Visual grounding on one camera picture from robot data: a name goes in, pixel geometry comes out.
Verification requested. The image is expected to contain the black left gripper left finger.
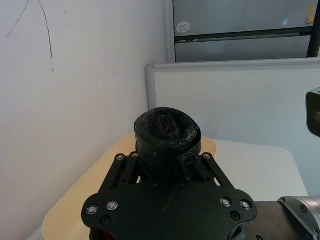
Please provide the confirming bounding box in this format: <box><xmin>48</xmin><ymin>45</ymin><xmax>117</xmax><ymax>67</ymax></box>
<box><xmin>99</xmin><ymin>151</ymin><xmax>154</xmax><ymax>194</ymax></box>

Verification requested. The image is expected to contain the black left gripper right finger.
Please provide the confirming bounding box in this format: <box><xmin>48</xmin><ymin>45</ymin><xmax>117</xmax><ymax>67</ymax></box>
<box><xmin>188</xmin><ymin>152</ymin><xmax>236</xmax><ymax>189</ymax></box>

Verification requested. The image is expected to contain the black plastic film roll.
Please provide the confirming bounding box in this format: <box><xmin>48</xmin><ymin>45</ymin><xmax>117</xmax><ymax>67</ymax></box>
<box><xmin>133</xmin><ymin>106</ymin><xmax>203</xmax><ymax>183</ymax></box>

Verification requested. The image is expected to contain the grey metal cabinet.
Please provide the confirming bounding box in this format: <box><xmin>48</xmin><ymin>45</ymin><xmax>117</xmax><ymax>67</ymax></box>
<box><xmin>164</xmin><ymin>0</ymin><xmax>316</xmax><ymax>63</ymax></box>

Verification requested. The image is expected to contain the round white sticker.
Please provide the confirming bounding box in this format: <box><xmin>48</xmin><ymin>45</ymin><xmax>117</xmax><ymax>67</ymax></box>
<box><xmin>176</xmin><ymin>21</ymin><xmax>192</xmax><ymax>33</ymax></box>

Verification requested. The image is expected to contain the black upright pole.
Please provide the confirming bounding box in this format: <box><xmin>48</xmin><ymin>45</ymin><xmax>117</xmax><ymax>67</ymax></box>
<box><xmin>306</xmin><ymin>0</ymin><xmax>320</xmax><ymax>58</ymax></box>

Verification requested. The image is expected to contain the yellow sticker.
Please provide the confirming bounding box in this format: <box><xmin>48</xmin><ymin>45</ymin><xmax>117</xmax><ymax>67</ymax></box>
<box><xmin>306</xmin><ymin>3</ymin><xmax>316</xmax><ymax>25</ymax></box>

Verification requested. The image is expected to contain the white partition board, grey frame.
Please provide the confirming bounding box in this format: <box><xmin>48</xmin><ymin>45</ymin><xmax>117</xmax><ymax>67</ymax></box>
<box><xmin>145</xmin><ymin>57</ymin><xmax>320</xmax><ymax>201</ymax></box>

